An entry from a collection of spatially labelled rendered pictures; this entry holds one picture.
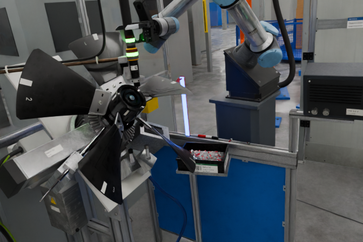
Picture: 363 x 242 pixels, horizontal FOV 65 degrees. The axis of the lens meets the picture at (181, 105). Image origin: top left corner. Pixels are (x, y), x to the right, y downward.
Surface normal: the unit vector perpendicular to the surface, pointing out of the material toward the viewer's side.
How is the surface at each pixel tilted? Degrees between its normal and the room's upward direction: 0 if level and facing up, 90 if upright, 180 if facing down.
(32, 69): 72
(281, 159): 90
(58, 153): 50
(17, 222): 90
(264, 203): 90
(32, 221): 90
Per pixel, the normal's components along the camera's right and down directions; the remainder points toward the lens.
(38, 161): 0.59, -0.55
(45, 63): 0.55, -0.12
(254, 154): -0.50, 0.33
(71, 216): 0.86, 0.08
